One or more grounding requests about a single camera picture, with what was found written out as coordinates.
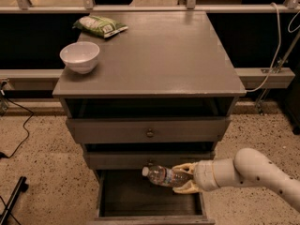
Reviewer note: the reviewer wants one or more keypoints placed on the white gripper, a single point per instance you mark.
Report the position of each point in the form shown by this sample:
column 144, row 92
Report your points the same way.
column 203, row 175

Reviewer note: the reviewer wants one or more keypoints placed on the clear plastic water bottle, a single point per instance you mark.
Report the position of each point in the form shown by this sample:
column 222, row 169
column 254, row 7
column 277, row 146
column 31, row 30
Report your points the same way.
column 166, row 177

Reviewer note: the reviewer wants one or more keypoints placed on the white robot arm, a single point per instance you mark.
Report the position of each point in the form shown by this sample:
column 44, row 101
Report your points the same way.
column 249, row 168

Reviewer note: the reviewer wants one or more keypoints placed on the brass middle drawer knob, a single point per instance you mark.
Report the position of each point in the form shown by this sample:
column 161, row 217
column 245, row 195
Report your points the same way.
column 150, row 162

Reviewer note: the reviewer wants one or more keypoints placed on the brass drawer knob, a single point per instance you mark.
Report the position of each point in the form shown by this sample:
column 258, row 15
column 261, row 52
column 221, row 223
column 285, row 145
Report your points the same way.
column 150, row 162
column 150, row 133

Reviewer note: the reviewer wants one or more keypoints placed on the brass top drawer knob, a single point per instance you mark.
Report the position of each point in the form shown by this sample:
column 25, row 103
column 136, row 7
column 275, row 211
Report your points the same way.
column 150, row 133

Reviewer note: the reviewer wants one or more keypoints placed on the grey open bottom drawer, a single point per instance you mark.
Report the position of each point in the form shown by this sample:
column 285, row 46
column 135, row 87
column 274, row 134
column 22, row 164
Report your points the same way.
column 127, row 198

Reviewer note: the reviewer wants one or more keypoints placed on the grey top drawer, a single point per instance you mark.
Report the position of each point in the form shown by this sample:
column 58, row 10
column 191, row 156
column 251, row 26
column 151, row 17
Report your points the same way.
column 208, row 129

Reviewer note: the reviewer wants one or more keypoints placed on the grey middle drawer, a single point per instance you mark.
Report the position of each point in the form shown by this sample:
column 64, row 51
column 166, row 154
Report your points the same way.
column 136, row 160

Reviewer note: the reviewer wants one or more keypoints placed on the grey wooden drawer cabinet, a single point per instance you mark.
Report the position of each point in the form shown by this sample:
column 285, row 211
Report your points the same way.
column 167, row 65

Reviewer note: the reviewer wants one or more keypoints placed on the white ceramic bowl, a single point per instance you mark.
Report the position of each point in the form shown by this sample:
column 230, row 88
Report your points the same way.
column 80, row 57

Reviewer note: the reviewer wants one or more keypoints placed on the black stand leg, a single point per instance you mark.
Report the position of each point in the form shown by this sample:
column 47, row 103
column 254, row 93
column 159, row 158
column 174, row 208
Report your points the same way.
column 20, row 187

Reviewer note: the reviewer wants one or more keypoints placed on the green snack bag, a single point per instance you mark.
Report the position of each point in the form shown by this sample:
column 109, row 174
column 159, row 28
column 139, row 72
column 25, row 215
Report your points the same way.
column 100, row 26

